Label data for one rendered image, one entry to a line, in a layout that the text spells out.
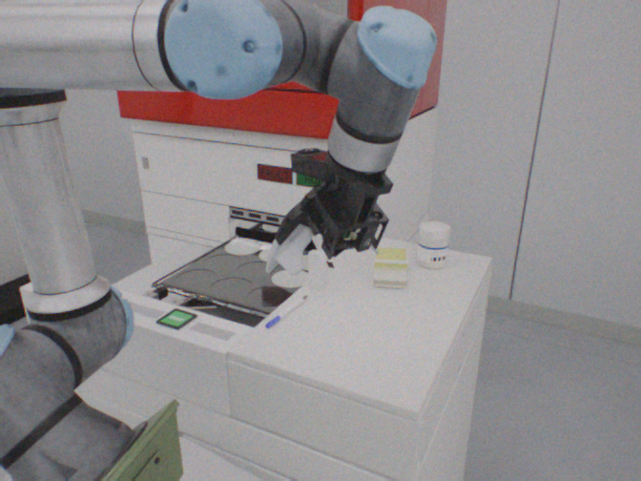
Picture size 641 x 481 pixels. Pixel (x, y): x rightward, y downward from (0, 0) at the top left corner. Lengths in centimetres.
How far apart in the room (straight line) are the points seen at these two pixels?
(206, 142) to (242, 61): 124
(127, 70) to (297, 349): 60
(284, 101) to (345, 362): 74
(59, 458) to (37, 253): 27
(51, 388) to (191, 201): 105
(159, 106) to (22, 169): 92
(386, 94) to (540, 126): 227
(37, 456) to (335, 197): 48
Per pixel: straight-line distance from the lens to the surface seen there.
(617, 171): 279
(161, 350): 105
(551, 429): 240
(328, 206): 61
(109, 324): 85
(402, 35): 50
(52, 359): 80
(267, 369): 91
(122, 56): 47
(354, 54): 52
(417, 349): 95
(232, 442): 107
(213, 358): 97
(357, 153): 55
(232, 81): 40
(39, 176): 77
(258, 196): 156
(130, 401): 122
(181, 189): 174
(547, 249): 292
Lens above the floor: 149
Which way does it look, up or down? 22 degrees down
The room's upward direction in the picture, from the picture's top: straight up
